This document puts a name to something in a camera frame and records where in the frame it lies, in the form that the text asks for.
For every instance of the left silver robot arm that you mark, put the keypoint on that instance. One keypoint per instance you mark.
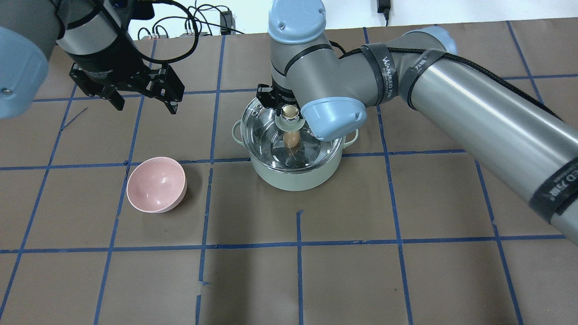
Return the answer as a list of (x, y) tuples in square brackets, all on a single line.
[(94, 33)]

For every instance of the brown egg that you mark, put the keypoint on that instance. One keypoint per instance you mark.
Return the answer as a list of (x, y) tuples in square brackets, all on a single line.
[(291, 139)]

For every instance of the black power adapter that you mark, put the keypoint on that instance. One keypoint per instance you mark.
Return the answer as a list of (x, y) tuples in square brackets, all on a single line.
[(384, 7)]

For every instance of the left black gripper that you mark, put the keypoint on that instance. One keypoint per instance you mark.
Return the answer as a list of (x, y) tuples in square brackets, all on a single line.
[(104, 59)]

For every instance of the pink bowl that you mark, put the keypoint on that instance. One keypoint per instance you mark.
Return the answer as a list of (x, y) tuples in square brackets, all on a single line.
[(157, 185)]

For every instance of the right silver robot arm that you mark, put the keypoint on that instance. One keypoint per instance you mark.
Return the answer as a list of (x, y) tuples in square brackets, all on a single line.
[(522, 142)]

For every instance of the pale green electric pot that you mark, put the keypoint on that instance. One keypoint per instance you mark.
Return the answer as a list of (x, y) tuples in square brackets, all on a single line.
[(302, 180)]

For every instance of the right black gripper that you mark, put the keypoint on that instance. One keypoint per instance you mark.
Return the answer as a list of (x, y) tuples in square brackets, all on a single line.
[(265, 95)]

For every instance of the glass pot lid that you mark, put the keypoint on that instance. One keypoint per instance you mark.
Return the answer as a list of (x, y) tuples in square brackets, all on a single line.
[(260, 131)]

